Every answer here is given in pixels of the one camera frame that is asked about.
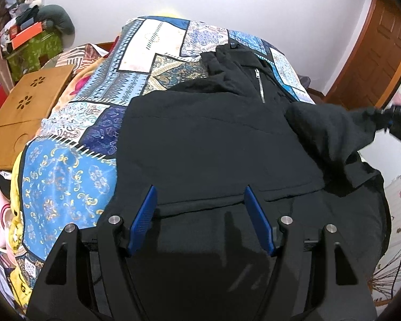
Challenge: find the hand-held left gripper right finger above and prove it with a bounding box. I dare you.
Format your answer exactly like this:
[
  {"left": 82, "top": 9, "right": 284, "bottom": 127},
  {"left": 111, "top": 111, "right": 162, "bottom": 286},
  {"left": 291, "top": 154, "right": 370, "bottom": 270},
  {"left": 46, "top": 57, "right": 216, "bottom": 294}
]
[{"left": 244, "top": 185, "right": 378, "bottom": 321}]

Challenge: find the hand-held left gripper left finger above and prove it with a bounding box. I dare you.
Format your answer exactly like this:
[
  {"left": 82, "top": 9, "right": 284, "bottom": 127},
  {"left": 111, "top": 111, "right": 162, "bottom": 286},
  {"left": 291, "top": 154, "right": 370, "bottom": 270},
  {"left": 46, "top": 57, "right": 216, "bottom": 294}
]
[{"left": 26, "top": 185, "right": 159, "bottom": 321}]

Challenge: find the black zip jacket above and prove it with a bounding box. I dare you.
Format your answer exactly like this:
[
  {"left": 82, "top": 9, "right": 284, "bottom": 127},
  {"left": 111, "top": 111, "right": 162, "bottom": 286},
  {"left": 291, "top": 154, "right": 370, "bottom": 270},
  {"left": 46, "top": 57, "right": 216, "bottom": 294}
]
[{"left": 87, "top": 43, "right": 393, "bottom": 321}]

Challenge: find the white floral bed sheet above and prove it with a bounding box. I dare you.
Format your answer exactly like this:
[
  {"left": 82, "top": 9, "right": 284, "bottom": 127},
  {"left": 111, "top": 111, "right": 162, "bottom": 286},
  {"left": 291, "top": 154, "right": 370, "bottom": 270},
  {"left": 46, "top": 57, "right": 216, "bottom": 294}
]
[{"left": 368, "top": 74, "right": 401, "bottom": 308}]

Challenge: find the wooden door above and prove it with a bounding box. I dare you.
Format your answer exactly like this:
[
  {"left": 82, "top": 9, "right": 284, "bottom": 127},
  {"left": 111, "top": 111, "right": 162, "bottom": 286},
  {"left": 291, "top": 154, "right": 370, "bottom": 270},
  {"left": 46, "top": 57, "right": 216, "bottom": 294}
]
[{"left": 324, "top": 0, "right": 401, "bottom": 111}]

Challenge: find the blue patchwork blanket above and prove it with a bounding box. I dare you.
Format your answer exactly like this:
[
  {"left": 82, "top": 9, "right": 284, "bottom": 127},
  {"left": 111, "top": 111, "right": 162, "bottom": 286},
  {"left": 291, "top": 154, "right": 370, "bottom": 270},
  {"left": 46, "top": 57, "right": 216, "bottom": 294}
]
[{"left": 15, "top": 15, "right": 316, "bottom": 295}]

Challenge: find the yellow cartoon blanket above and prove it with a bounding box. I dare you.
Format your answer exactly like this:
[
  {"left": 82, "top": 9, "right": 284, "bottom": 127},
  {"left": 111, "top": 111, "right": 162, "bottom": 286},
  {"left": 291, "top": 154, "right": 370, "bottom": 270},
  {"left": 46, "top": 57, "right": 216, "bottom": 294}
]
[{"left": 0, "top": 150, "right": 34, "bottom": 308}]

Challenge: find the wooden lap desk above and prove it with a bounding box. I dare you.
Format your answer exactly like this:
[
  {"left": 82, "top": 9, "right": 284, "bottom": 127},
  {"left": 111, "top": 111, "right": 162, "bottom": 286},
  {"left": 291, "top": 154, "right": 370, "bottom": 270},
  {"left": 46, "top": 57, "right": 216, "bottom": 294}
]
[{"left": 0, "top": 64, "right": 75, "bottom": 172}]

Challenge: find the orange floral blanket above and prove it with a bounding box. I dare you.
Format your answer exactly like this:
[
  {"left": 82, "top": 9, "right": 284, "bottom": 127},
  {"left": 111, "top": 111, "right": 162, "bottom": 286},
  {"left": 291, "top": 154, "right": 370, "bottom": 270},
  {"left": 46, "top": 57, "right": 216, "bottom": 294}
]
[{"left": 42, "top": 43, "right": 116, "bottom": 108}]

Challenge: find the green cloth covered cabinet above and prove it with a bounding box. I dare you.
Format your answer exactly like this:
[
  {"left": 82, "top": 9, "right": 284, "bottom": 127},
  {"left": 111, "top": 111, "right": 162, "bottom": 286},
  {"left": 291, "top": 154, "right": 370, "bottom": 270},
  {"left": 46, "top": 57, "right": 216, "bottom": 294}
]
[{"left": 5, "top": 30, "right": 64, "bottom": 82}]

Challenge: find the orange box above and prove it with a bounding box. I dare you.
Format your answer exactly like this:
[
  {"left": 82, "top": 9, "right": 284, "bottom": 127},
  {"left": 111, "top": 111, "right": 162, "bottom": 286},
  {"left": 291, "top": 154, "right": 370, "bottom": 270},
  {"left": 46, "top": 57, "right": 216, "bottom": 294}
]
[{"left": 11, "top": 22, "right": 43, "bottom": 50}]

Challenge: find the pile of clutter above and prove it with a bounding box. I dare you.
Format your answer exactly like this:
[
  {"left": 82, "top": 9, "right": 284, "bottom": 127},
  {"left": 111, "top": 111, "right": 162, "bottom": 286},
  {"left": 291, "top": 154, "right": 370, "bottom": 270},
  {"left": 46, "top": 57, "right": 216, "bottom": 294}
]
[{"left": 0, "top": 0, "right": 44, "bottom": 45}]

